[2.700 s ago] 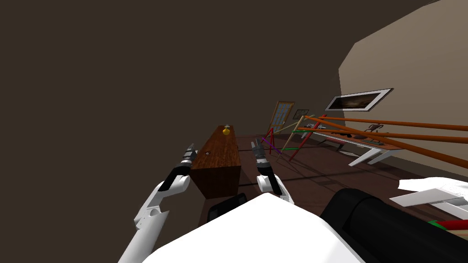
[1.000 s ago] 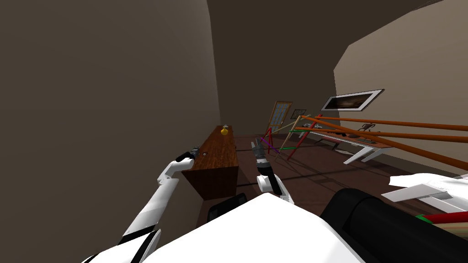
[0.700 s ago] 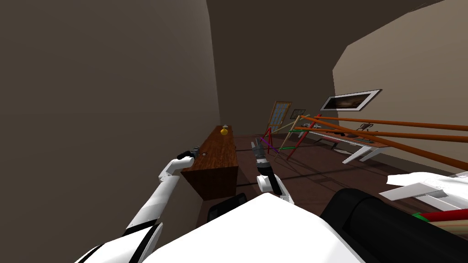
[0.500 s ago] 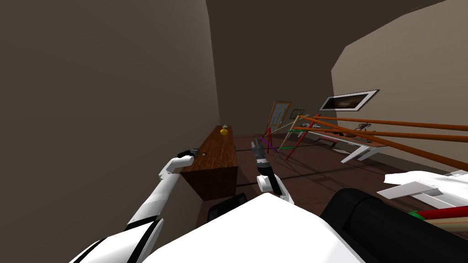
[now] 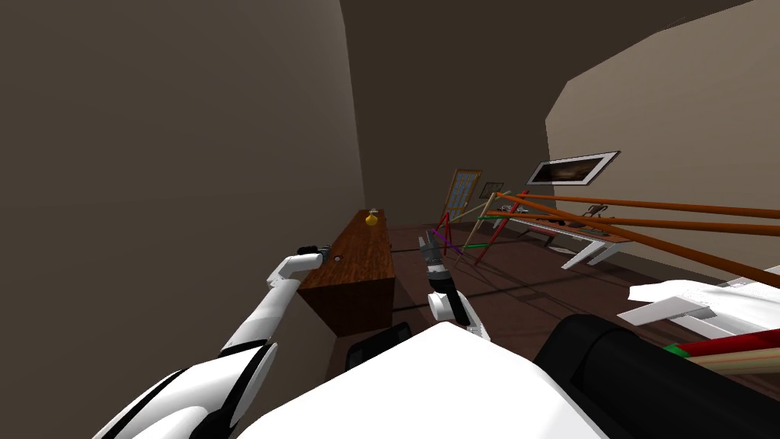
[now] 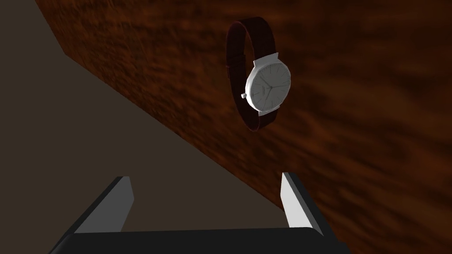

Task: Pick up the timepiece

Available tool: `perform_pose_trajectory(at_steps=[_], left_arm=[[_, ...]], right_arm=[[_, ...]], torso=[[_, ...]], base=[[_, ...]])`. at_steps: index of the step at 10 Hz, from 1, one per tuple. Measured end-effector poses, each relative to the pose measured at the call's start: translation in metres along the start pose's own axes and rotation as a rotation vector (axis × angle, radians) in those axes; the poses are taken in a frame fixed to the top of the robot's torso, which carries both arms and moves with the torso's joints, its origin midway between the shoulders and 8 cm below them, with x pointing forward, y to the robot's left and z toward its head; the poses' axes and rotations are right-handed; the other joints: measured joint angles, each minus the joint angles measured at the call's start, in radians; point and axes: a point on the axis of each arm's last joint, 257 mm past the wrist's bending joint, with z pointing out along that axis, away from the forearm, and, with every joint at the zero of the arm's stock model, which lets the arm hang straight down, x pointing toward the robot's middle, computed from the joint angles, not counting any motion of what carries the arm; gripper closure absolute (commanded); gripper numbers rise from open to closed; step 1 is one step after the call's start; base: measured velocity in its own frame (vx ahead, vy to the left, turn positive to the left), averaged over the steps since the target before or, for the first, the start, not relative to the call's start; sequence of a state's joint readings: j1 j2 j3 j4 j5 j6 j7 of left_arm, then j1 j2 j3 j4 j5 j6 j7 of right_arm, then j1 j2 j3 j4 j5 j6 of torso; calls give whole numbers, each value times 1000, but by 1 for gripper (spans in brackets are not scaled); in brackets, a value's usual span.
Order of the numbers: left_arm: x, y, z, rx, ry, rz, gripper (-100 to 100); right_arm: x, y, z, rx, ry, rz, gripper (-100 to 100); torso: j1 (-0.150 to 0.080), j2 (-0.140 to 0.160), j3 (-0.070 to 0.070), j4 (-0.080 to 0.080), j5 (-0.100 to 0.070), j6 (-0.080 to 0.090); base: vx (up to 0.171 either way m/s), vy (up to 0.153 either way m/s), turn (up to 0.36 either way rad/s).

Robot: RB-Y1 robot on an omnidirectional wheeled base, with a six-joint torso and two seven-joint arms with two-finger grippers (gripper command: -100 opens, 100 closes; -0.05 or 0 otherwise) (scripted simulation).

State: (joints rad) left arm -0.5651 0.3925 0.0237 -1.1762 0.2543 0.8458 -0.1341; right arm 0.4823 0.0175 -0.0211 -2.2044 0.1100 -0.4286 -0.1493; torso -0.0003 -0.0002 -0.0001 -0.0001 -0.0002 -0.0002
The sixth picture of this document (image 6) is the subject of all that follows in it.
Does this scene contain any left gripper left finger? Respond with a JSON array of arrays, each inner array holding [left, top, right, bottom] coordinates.
[[63, 176, 135, 240]]

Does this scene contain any white wristwatch with brown strap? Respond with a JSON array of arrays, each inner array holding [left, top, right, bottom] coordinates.
[[226, 16, 292, 132]]

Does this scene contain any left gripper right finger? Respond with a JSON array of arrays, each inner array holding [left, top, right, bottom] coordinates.
[[280, 172, 336, 238]]

